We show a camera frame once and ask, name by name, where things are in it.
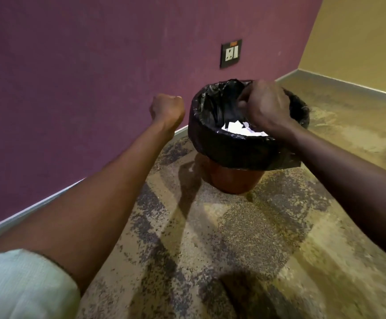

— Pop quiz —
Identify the person's left hand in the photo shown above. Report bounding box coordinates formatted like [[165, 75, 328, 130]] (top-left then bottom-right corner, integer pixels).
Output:
[[149, 94, 186, 130]]

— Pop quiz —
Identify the black plastic bin liner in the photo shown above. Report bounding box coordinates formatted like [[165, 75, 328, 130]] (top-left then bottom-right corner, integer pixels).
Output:
[[188, 80, 310, 171]]

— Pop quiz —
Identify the light green shirt sleeve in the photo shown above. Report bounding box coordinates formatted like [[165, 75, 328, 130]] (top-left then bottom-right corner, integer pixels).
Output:
[[0, 249, 81, 319]]

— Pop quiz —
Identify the brown round waste bin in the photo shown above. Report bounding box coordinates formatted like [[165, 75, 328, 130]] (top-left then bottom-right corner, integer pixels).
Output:
[[204, 155, 266, 195]]

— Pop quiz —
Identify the person's right forearm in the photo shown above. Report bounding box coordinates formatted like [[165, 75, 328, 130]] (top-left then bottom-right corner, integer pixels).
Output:
[[281, 124, 386, 259]]

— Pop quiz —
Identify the person's left forearm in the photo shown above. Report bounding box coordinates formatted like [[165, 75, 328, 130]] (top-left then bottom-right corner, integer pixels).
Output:
[[0, 119, 177, 296]]

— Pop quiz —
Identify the person's right hand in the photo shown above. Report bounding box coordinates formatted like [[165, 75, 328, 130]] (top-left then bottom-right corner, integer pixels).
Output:
[[238, 80, 296, 132]]

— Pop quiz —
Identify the pile of white paper scraps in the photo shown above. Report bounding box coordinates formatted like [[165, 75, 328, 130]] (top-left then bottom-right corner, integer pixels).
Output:
[[221, 120, 269, 137]]

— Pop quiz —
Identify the black wall power socket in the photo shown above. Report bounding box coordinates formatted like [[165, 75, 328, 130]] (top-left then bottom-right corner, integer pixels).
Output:
[[220, 39, 243, 69]]

